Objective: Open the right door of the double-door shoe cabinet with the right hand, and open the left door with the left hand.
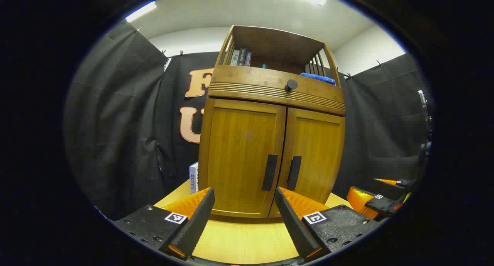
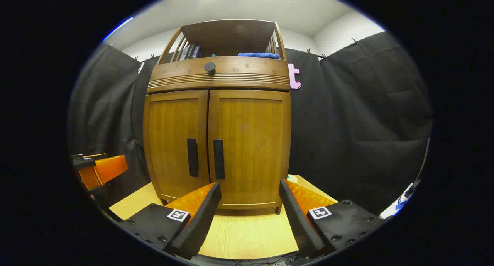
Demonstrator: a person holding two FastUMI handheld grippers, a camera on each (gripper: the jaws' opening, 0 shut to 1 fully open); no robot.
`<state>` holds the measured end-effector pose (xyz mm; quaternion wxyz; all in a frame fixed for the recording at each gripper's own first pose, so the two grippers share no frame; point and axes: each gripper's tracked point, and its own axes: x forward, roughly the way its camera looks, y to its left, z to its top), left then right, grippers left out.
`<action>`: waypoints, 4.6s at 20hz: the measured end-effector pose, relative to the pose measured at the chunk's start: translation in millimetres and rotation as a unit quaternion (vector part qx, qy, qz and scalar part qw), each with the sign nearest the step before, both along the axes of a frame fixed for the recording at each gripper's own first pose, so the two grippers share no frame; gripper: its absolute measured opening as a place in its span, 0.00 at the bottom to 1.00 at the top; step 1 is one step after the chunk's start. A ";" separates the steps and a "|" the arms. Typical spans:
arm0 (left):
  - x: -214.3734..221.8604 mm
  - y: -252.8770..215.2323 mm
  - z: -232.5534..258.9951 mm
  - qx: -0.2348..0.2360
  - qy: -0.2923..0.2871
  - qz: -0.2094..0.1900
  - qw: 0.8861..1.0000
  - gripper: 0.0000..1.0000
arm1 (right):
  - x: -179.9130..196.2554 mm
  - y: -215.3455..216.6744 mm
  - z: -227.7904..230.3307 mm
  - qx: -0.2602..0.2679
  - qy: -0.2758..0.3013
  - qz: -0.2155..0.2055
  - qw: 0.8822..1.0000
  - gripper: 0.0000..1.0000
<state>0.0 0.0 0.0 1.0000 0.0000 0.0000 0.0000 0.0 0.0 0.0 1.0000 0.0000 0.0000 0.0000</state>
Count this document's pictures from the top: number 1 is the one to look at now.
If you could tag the metal stand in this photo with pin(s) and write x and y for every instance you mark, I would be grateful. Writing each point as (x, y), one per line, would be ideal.
(424, 111)

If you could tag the white printed box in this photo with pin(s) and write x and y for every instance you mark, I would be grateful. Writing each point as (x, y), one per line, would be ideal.
(193, 177)

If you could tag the blue towel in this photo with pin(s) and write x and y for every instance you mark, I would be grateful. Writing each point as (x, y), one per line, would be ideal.
(318, 78)

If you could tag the dark book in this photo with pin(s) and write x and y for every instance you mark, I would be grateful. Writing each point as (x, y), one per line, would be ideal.
(242, 57)

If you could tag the wooden shoe cabinet door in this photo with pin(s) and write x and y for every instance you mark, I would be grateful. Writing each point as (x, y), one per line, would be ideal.
(316, 154)
(235, 150)

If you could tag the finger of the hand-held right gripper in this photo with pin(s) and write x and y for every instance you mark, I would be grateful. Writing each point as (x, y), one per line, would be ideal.
(382, 206)
(405, 183)

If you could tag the wooden double-door shoe cabinet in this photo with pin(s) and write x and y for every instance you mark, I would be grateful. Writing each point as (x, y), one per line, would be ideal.
(270, 42)

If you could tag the grey book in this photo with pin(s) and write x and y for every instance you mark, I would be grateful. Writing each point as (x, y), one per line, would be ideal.
(234, 58)

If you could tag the blue book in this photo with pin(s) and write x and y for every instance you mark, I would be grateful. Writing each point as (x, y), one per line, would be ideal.
(248, 59)

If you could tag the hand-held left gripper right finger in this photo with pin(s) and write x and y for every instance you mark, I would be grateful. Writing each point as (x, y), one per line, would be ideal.
(293, 223)

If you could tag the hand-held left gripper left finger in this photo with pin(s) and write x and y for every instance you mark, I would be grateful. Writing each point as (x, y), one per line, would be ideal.
(197, 223)

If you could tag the black round drawer knob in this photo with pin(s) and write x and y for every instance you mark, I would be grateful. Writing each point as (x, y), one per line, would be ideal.
(291, 85)

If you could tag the wooden ribbed drawer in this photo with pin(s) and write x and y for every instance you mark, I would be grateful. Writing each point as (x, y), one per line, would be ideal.
(251, 78)

